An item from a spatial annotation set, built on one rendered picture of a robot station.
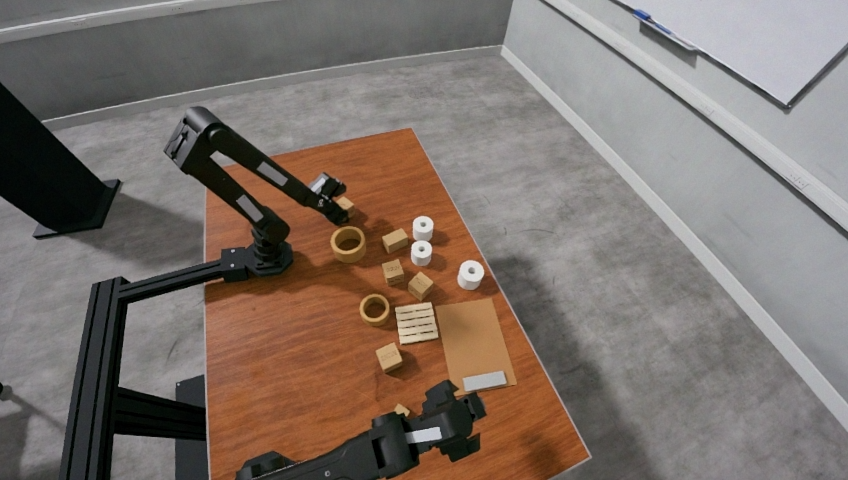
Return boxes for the small wooden pallet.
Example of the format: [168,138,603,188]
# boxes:
[395,302,438,345]

